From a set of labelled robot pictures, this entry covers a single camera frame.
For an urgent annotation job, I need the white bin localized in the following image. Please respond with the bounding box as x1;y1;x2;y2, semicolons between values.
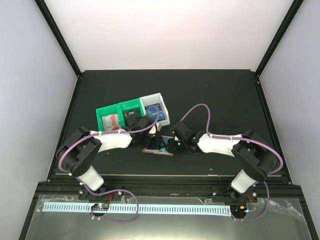
139;92;170;127

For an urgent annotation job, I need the blue cards stack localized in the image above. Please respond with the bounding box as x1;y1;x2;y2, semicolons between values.
144;103;167;121

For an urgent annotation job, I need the small circuit board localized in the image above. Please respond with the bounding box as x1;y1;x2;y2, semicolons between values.
91;203;110;212

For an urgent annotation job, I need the black frame post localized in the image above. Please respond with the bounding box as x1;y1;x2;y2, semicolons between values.
34;0;82;78
255;0;304;77

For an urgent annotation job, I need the dropped blue credit card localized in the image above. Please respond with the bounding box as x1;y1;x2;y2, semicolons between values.
159;136;172;154

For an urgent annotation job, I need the green bin left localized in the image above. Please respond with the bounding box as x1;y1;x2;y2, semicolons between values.
95;104;125;132

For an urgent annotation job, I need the right black frame post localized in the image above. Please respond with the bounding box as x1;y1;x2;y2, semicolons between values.
255;0;304;77

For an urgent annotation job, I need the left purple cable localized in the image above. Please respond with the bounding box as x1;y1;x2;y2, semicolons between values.
57;104;161;196

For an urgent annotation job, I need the green bin middle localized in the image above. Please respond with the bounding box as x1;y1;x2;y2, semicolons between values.
117;98;146;127

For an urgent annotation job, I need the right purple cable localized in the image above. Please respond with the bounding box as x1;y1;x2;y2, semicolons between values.
179;103;285;176

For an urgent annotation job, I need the left black frame post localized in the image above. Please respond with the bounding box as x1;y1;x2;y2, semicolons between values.
34;0;82;78

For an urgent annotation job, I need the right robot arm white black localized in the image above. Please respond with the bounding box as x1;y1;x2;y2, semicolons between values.
165;122;281;202

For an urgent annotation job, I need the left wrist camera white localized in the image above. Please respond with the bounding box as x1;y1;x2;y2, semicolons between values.
148;123;162;136

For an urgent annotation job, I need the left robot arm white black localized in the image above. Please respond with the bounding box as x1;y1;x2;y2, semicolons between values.
55;116;162;200

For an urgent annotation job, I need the black vip cards stack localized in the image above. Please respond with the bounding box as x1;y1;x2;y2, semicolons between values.
123;107;142;120

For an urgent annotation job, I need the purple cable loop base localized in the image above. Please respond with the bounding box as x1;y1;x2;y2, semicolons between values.
87;188;140;223
231;179;271;223

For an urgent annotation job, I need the red white cards stack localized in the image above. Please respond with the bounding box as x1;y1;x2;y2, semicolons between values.
102;113;121;132

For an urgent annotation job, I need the purple cable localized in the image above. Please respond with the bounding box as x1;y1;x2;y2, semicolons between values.
57;104;161;196
179;103;285;176

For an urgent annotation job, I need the black aluminium rail front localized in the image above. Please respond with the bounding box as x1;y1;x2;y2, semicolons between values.
34;175;305;200

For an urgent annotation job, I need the white slotted cable duct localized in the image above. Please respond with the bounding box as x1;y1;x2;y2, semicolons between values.
42;202;232;217

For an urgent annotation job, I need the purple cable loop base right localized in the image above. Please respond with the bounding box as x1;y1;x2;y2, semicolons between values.
231;179;271;223

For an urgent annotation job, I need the green bin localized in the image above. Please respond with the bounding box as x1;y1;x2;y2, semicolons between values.
117;98;146;127
95;104;125;132

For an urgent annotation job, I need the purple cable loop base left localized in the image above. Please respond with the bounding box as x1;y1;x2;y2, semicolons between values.
87;188;140;223

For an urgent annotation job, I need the brown leather card holder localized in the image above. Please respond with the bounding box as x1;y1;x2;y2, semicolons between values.
142;135;174;156

